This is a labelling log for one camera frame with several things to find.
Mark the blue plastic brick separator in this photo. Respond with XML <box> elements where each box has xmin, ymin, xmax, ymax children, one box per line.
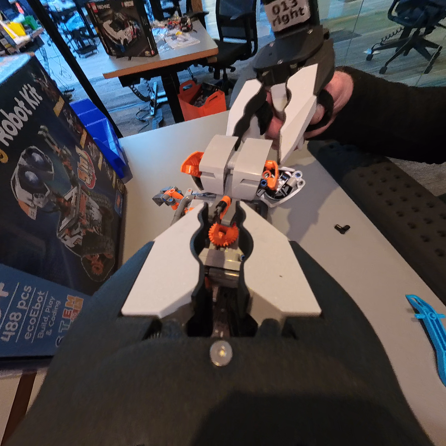
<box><xmin>407</xmin><ymin>294</ymin><xmax>446</xmax><ymax>387</ymax></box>

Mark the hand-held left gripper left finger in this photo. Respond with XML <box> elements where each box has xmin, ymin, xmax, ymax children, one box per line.
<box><xmin>122</xmin><ymin>202</ymin><xmax>210</xmax><ymax>320</ymax></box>

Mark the grey orange tracked toy robot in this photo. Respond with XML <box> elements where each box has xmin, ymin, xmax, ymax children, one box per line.
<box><xmin>171</xmin><ymin>192</ymin><xmax>274</xmax><ymax>329</ymax></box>

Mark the person's right hand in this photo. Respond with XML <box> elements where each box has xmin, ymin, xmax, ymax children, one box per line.
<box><xmin>310</xmin><ymin>69</ymin><xmax>359</xmax><ymax>138</ymax></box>

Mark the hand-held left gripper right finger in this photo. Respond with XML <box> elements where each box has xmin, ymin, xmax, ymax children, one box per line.
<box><xmin>241</xmin><ymin>204</ymin><xmax>322</xmax><ymax>320</ymax></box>

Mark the blue plastic bin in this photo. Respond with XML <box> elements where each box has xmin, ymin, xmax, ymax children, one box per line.
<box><xmin>70</xmin><ymin>98</ymin><xmax>133</xmax><ymax>182</ymax></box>

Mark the wooden top desk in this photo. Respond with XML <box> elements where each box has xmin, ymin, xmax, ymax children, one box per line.
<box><xmin>103</xmin><ymin>21</ymin><xmax>220</xmax><ymax>126</ymax></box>

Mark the person's right forearm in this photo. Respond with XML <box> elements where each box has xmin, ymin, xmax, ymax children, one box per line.
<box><xmin>342</xmin><ymin>66</ymin><xmax>446</xmax><ymax>164</ymax></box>

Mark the orange plastic basket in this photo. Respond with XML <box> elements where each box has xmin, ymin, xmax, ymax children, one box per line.
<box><xmin>178</xmin><ymin>80</ymin><xmax>227</xmax><ymax>123</ymax></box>

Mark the small grey orange claw piece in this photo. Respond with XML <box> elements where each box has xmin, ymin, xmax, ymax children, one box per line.
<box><xmin>154</xmin><ymin>185</ymin><xmax>193</xmax><ymax>210</ymax></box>

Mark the black office chair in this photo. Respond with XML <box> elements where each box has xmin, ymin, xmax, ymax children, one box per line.
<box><xmin>206</xmin><ymin>0</ymin><xmax>260</xmax><ymax>91</ymax></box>
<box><xmin>366</xmin><ymin>0</ymin><xmax>446</xmax><ymax>63</ymax></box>

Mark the black car model box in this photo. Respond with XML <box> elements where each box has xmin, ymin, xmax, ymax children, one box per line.
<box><xmin>87</xmin><ymin>0</ymin><xmax>159</xmax><ymax>58</ymax></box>

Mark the black perforated foam mat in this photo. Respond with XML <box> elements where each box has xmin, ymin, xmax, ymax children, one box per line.
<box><xmin>310</xmin><ymin>140</ymin><xmax>446</xmax><ymax>307</ymax></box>

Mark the blue robot kit box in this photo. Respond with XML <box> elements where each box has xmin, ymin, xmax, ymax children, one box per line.
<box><xmin>0</xmin><ymin>52</ymin><xmax>133</xmax><ymax>359</ymax></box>

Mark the black metal beam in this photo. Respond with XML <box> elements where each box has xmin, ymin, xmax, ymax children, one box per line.
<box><xmin>28</xmin><ymin>0</ymin><xmax>125</xmax><ymax>138</ymax></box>

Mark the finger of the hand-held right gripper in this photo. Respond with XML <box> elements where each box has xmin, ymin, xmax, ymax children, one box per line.
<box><xmin>274</xmin><ymin>63</ymin><xmax>324</xmax><ymax>162</ymax></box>
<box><xmin>225</xmin><ymin>73</ymin><xmax>272</xmax><ymax>155</ymax></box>

